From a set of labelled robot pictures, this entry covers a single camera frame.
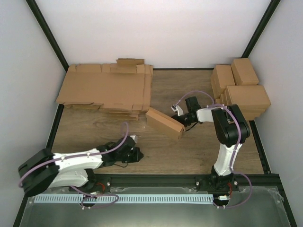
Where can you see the folded cardboard box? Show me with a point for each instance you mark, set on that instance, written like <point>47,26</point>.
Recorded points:
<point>243,72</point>
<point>248,96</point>
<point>251,114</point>
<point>221,77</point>

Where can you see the light blue slotted cable duct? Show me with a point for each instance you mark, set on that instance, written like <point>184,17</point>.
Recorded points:
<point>127,199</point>

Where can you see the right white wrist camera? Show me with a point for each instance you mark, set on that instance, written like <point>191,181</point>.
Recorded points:
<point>177,109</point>

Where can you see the folded cardboard box back left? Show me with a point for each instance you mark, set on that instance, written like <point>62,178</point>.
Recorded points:
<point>221,77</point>

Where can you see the folded cardboard box front bottom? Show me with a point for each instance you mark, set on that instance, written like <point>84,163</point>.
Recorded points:
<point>251,114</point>

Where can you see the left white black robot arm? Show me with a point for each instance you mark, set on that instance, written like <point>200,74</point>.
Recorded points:
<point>46,170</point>

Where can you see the stack of flat cardboard sheets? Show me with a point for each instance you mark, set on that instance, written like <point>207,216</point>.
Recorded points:
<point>122,89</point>

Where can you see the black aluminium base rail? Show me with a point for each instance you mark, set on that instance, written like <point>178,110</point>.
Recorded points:
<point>200,182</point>

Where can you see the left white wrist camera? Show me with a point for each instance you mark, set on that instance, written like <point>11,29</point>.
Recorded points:
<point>135,138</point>

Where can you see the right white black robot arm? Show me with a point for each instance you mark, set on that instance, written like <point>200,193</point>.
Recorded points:
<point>231,130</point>

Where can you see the brown cardboard paper box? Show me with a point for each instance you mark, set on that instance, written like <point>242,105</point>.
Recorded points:
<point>164,124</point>

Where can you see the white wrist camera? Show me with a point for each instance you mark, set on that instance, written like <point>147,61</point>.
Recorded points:
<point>135,138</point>
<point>177,109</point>

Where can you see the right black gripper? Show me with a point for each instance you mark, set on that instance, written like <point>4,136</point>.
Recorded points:
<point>175,117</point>

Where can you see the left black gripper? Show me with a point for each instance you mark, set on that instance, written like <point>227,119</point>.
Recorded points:
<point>136,158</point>

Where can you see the folded cardboard box front top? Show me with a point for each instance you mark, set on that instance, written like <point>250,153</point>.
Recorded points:
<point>248,96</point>

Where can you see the folded cardboard box back right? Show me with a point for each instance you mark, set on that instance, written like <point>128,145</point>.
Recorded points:
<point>243,72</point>

